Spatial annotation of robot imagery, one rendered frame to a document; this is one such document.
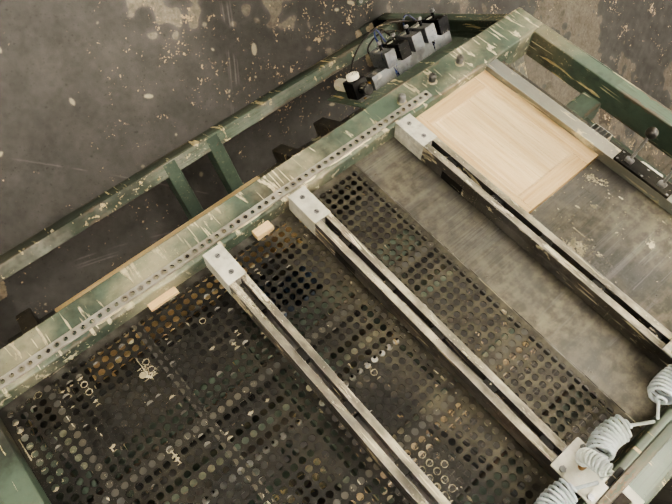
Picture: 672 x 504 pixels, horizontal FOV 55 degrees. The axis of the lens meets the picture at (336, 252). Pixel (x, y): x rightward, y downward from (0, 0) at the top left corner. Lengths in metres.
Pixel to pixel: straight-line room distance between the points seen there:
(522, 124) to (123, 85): 1.46
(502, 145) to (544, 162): 0.14
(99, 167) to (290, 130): 0.85
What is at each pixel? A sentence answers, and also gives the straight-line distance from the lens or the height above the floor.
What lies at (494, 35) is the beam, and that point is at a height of 0.84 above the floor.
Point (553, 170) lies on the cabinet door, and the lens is 2.12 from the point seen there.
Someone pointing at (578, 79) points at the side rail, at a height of 1.06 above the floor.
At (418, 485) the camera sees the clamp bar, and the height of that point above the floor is 1.60.
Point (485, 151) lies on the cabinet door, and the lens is 2.11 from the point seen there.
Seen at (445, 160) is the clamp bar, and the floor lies 1.10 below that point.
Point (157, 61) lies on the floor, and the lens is 2.65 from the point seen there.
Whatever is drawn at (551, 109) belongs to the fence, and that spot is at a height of 1.13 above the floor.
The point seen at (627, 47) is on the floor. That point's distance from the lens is 4.62.
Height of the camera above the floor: 2.51
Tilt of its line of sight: 51 degrees down
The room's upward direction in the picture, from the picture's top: 118 degrees clockwise
